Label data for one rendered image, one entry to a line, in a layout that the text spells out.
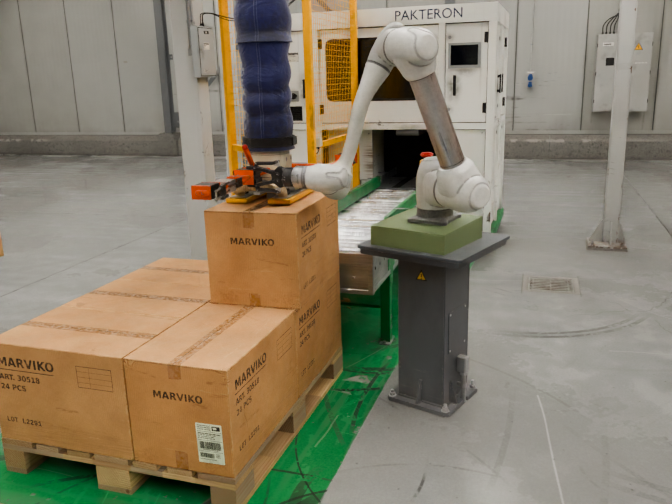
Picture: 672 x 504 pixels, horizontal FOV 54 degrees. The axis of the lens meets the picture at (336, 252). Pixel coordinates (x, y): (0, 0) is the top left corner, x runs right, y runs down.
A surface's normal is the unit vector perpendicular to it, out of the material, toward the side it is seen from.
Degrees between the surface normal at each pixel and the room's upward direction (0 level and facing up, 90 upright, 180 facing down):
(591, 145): 90
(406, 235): 90
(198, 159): 90
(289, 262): 90
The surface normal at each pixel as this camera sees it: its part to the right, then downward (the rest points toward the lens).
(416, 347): -0.60, 0.22
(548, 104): -0.29, 0.26
